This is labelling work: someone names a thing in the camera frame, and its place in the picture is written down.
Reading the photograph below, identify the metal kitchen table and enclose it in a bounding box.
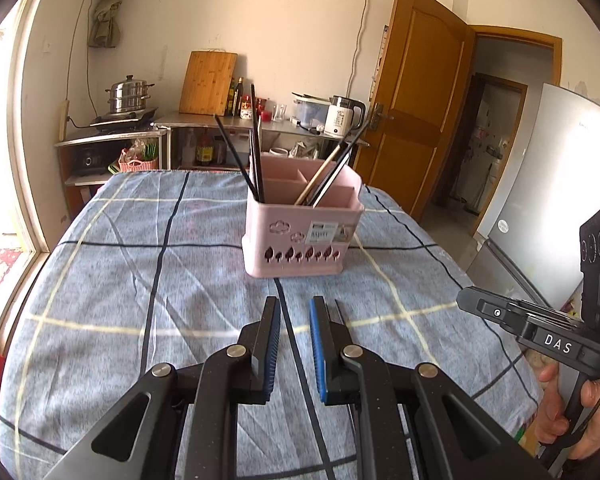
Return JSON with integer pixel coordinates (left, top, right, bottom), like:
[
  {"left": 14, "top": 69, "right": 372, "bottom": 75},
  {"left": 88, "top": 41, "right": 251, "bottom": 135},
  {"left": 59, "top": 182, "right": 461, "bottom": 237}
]
[{"left": 154, "top": 110, "right": 371, "bottom": 171}]

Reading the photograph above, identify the silver refrigerator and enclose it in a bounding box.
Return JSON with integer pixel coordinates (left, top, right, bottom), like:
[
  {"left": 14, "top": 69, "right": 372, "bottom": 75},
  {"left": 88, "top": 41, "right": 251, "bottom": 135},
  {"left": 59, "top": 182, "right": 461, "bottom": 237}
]
[{"left": 472, "top": 82, "right": 600, "bottom": 311}]

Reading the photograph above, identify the induction cooker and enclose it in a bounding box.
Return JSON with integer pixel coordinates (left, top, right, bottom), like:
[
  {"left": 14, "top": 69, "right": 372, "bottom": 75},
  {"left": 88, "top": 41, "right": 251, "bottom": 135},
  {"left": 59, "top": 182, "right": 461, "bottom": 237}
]
[{"left": 89, "top": 106, "right": 160, "bottom": 128}]

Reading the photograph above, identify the pink woven basket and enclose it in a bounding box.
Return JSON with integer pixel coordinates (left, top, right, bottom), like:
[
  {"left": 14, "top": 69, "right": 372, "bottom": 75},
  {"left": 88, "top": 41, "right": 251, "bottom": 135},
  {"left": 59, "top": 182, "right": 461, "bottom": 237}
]
[{"left": 117, "top": 140, "right": 160, "bottom": 173}]

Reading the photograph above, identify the black kitchen appliance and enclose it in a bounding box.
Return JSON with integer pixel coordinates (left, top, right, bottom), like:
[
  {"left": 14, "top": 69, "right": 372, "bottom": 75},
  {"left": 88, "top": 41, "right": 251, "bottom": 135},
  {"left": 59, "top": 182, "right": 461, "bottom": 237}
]
[{"left": 72, "top": 147, "right": 106, "bottom": 177}]

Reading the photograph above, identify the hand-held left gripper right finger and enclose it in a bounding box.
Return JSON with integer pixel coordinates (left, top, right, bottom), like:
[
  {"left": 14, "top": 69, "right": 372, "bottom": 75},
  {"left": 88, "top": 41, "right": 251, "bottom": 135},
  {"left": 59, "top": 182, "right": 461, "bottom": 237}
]
[{"left": 309, "top": 296, "right": 553, "bottom": 480}]

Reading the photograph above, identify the cooking oil bottle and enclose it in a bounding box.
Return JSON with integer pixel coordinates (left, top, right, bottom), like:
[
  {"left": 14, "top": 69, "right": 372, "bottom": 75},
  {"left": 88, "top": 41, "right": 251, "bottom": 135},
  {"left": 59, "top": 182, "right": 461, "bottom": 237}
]
[{"left": 196, "top": 129, "right": 216, "bottom": 166}]

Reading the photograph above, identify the clear plastic container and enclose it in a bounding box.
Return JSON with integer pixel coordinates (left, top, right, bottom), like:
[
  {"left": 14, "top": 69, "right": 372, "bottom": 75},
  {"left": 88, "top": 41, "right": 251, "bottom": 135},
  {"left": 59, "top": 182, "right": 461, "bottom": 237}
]
[{"left": 292, "top": 92, "right": 331, "bottom": 131}]

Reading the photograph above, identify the wooden door frame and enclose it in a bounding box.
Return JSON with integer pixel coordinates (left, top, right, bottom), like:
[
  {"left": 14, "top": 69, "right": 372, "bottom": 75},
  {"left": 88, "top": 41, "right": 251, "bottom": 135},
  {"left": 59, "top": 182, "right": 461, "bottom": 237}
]
[{"left": 432, "top": 30, "right": 563, "bottom": 211}]

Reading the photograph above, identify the dark sauce bottle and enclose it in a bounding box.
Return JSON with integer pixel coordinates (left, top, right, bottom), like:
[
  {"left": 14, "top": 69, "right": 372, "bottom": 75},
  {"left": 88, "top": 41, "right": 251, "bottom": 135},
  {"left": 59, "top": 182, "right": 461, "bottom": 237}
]
[{"left": 227, "top": 77, "right": 245, "bottom": 117}]

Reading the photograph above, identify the blue checked tablecloth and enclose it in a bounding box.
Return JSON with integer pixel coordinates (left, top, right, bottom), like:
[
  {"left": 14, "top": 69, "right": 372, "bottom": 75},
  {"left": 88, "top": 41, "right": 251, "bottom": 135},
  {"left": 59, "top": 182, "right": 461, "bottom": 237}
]
[{"left": 0, "top": 170, "right": 543, "bottom": 480}]

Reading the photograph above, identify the pink plastic chopstick basket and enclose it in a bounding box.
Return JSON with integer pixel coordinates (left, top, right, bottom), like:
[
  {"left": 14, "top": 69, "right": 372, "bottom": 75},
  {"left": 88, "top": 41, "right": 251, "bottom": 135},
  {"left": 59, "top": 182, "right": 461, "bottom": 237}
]
[{"left": 242, "top": 156, "right": 365, "bottom": 278}]

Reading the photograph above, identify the steel steamer pot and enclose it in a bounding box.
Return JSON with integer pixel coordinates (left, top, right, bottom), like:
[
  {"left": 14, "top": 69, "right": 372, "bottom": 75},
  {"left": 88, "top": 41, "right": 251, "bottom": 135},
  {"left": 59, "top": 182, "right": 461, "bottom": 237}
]
[{"left": 105, "top": 75, "right": 156, "bottom": 115}]

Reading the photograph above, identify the wooden door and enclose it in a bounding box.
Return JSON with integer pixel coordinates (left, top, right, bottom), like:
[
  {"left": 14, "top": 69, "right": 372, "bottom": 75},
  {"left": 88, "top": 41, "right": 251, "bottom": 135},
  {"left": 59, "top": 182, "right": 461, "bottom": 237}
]
[{"left": 354, "top": 0, "right": 476, "bottom": 221}]

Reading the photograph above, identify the low metal shelf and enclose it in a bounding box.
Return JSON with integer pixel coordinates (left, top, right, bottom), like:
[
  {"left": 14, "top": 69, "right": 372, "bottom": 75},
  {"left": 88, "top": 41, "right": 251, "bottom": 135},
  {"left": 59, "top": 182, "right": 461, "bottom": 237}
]
[{"left": 55, "top": 127, "right": 168, "bottom": 211}]

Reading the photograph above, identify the white electric kettle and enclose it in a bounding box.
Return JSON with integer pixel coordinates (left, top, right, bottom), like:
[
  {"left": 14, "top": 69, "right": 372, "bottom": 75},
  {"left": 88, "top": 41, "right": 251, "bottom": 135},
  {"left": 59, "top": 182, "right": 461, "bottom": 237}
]
[{"left": 324, "top": 95, "right": 367, "bottom": 138}]

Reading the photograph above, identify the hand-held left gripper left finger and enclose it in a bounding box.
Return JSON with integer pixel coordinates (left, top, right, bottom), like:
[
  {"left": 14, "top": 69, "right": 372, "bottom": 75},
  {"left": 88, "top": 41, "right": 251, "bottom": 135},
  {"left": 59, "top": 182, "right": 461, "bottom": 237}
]
[{"left": 42, "top": 296, "right": 282, "bottom": 480}]

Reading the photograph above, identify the bamboo cutting board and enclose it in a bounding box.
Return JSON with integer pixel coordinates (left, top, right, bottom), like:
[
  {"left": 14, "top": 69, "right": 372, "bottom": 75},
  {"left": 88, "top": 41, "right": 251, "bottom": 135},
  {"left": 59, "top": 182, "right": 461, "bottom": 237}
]
[{"left": 179, "top": 51, "right": 238, "bottom": 116}]

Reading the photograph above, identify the light wooden chopstick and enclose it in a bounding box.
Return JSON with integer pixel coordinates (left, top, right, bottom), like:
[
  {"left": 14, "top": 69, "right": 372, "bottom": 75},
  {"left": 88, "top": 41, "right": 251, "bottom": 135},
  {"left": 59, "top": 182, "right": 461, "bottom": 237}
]
[{"left": 294, "top": 145, "right": 343, "bottom": 206}]

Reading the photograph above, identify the hanging grey cloth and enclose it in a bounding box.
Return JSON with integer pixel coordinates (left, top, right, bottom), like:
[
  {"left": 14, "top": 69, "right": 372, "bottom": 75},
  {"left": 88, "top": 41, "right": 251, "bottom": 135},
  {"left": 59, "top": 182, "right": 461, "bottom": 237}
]
[{"left": 87, "top": 0, "right": 131, "bottom": 48}]

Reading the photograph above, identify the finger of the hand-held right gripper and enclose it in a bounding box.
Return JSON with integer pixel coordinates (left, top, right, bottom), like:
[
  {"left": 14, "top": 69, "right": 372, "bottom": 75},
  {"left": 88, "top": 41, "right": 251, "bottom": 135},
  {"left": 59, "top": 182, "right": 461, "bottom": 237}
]
[{"left": 456, "top": 285, "right": 536, "bottom": 333}]

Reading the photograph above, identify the set of black chopsticks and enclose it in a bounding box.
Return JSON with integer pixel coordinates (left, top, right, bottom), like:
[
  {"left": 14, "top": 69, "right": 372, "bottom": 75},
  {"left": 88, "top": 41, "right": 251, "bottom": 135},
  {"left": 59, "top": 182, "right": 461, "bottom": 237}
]
[{"left": 214, "top": 84, "right": 372, "bottom": 208}]

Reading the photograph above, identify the white window frame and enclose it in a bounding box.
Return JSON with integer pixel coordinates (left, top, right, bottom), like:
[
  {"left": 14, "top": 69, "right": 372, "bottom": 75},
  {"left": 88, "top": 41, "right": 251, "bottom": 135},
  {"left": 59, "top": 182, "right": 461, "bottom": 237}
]
[{"left": 7, "top": 0, "right": 71, "bottom": 261}]

